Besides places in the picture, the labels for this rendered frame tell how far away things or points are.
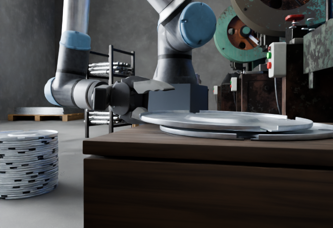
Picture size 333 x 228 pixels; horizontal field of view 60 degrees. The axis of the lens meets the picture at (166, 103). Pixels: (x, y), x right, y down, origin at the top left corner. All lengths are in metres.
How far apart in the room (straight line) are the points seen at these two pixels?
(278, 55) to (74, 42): 0.78
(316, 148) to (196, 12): 0.57
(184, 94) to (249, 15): 1.61
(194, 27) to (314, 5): 1.79
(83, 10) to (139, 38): 7.00
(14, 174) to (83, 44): 0.73
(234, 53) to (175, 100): 3.24
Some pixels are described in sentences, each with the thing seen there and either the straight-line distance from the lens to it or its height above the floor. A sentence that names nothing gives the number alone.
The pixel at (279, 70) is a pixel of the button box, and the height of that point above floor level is 0.52.
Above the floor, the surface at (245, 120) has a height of 0.37.
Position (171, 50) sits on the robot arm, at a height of 0.56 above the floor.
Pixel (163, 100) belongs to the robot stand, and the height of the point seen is 0.40.
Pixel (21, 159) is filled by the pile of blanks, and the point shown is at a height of 0.16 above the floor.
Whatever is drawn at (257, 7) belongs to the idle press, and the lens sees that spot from 2.43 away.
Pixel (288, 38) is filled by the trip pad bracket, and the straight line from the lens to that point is 1.37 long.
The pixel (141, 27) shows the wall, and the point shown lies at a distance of 7.96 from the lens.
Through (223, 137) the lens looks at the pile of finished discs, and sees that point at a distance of 0.37.
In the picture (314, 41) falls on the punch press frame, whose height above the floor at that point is 0.60.
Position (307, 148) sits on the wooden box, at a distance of 0.34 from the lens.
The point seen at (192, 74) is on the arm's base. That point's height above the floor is 0.48.
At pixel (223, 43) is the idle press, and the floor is 1.17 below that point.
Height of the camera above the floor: 0.40
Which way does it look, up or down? 1 degrees down
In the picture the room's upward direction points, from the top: straight up
